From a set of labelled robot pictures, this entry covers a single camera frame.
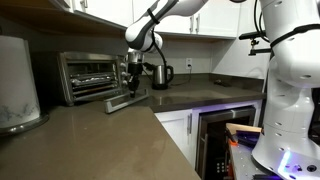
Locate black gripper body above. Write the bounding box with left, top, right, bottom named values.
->
left=127, top=61, right=145, bottom=81

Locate glass toaster oven door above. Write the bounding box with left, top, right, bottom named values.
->
left=103, top=87, right=151, bottom=115

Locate stainless steel toaster oven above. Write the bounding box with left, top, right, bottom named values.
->
left=56, top=51, right=130, bottom=107

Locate stainless steel electric kettle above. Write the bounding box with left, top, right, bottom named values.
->
left=151, top=64, right=175, bottom=91

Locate white lower cabinet door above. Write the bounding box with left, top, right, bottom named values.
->
left=154, top=109, right=195, bottom=165

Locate small dark countertop object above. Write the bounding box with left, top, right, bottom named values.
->
left=213, top=78, right=232, bottom=88

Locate built-in black undercounter appliance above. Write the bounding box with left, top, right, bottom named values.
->
left=194, top=105, right=258, bottom=180

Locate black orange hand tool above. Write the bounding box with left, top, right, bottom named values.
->
left=227, top=134, right=239, bottom=147

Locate white paper towel roll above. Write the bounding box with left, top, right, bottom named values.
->
left=0, top=34, right=50, bottom=137

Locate wooden board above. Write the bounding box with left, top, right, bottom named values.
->
left=225, top=122, right=263, bottom=136

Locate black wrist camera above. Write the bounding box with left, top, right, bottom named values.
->
left=142, top=61, right=157, bottom=72

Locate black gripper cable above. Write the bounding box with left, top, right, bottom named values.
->
left=146, top=7, right=168, bottom=68

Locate oven wire rack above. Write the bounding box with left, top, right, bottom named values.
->
left=69, top=72, right=117, bottom=89

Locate black kettle power cord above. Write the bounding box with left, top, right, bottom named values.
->
left=171, top=65, right=192, bottom=87

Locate white wall outlet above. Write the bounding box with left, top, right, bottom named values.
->
left=185, top=57, right=194, bottom=71

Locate silver cabinet door handle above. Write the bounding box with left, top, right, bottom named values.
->
left=186, top=113, right=193, bottom=136

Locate black camera on stand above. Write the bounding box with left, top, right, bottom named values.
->
left=238, top=29, right=273, bottom=57

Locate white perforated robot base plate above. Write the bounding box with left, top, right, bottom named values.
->
left=226, top=131, right=320, bottom=180

